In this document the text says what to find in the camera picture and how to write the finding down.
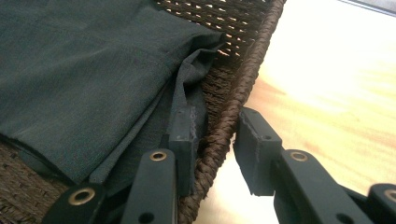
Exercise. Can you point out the dark cloth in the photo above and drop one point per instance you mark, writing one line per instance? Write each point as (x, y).
(84, 71)

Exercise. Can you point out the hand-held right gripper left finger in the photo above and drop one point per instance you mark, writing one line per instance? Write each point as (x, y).
(182, 146)

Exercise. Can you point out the brown woven basket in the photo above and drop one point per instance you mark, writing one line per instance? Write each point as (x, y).
(230, 102)

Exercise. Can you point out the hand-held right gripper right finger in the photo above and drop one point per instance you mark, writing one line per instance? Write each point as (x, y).
(258, 155)

